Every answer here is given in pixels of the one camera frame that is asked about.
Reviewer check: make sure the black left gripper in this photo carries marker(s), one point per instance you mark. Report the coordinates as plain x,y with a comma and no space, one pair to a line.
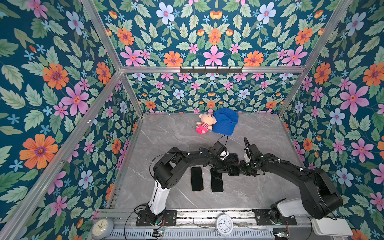
224,169

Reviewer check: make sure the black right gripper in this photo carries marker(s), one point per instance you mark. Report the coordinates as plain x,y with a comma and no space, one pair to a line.
241,169

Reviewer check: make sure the silver-edged black smartphone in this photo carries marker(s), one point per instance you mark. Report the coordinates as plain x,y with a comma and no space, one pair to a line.
233,165

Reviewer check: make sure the blue-edged smartphone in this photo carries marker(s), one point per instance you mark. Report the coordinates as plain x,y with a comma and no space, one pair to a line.
217,185

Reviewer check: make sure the purple-edged smartphone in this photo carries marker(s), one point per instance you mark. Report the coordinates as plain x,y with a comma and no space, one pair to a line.
197,183

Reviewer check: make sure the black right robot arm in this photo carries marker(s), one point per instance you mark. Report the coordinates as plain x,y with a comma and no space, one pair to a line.
318,195

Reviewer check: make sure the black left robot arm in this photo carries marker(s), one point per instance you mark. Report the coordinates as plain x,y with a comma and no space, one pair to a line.
168,171

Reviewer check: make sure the blue baseball cap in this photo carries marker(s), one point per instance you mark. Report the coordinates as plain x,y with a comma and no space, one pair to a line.
227,120

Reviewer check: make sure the pink plush pig toy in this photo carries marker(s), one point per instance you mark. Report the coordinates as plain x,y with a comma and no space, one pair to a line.
206,123

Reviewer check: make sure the white round clock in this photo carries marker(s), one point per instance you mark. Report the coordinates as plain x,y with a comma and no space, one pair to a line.
224,224

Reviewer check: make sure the white box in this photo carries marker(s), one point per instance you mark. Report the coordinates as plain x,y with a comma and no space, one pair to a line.
331,228

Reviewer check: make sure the beige round clock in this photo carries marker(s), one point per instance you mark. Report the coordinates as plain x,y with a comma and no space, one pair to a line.
102,229

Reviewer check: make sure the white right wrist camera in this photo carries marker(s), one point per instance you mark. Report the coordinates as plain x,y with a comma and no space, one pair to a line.
246,158

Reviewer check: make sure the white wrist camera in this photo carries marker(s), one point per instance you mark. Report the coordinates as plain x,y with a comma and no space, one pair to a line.
223,154
246,158

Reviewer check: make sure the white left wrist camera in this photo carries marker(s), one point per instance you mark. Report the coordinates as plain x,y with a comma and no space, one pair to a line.
223,154

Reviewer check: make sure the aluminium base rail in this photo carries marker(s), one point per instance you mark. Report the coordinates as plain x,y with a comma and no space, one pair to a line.
241,217

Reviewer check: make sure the black hook rail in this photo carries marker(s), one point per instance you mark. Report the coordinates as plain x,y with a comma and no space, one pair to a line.
210,70

